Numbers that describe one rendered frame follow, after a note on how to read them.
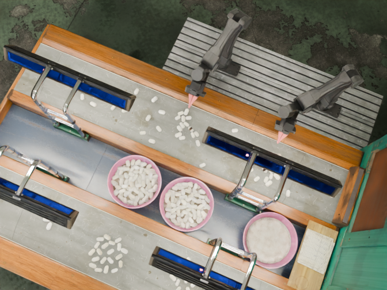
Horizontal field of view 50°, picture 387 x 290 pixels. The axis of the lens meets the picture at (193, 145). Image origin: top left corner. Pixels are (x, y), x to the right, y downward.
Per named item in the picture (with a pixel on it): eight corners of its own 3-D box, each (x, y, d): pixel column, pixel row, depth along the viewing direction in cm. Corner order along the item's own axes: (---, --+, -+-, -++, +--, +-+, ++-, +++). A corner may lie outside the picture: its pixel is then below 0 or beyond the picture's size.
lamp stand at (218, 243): (208, 238, 209) (216, 233, 166) (245, 254, 208) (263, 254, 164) (193, 274, 204) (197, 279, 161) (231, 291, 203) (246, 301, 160)
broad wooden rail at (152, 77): (59, 39, 244) (49, 22, 226) (350, 159, 232) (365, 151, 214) (49, 56, 241) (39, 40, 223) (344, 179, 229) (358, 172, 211)
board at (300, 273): (308, 220, 204) (309, 219, 203) (337, 232, 203) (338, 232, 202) (286, 285, 196) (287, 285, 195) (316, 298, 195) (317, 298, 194)
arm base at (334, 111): (342, 113, 221) (346, 102, 223) (307, 99, 222) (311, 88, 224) (337, 118, 229) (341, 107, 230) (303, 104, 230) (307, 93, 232)
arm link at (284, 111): (284, 123, 190) (304, 110, 183) (274, 108, 192) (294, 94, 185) (295, 121, 199) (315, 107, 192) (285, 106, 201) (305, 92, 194)
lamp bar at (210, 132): (208, 126, 186) (209, 121, 179) (339, 181, 182) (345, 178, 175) (201, 142, 184) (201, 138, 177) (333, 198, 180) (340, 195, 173)
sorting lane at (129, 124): (41, 44, 227) (40, 42, 225) (355, 174, 216) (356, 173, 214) (14, 91, 220) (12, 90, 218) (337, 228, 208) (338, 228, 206)
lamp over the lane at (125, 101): (14, 46, 192) (7, 38, 185) (136, 97, 188) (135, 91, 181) (5, 60, 190) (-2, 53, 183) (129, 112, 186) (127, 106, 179)
